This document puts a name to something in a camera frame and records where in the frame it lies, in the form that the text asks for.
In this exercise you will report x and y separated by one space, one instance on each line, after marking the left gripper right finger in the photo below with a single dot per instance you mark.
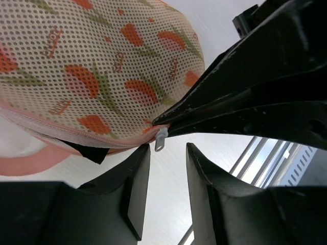
227 210

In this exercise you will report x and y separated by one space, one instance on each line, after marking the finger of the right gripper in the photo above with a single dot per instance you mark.
298 122
288 42

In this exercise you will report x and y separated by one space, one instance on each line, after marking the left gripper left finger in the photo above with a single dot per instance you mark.
109 209

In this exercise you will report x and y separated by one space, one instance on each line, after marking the black bra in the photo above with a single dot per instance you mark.
96 155

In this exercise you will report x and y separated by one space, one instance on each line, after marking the floral pink laundry bag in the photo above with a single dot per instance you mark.
93 73

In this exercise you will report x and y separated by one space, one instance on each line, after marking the perforated cable duct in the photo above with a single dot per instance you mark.
307 167

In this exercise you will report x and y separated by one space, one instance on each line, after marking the aluminium front rail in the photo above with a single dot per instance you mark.
256 165

